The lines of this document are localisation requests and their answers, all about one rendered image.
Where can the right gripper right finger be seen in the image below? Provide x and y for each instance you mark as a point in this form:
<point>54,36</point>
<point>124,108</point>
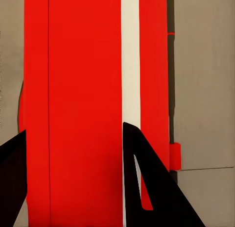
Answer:
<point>170,206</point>

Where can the radio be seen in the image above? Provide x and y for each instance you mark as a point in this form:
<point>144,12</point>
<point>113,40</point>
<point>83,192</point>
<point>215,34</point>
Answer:
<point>89,66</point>

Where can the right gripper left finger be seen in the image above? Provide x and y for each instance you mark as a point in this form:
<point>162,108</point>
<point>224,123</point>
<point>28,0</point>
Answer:
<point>13,178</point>

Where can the coffee table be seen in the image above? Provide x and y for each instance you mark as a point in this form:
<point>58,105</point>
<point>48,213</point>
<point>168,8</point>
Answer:
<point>204,114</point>

